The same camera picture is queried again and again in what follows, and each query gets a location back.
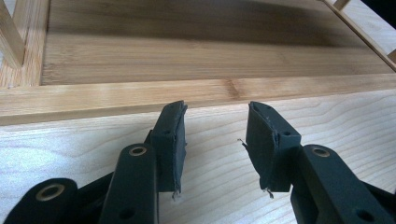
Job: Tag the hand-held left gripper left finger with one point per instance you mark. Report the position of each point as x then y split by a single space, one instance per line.
169 146

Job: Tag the three-tier wooden shoe rack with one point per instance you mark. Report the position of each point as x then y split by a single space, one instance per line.
199 62

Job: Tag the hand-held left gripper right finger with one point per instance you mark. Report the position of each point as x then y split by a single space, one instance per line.
271 149

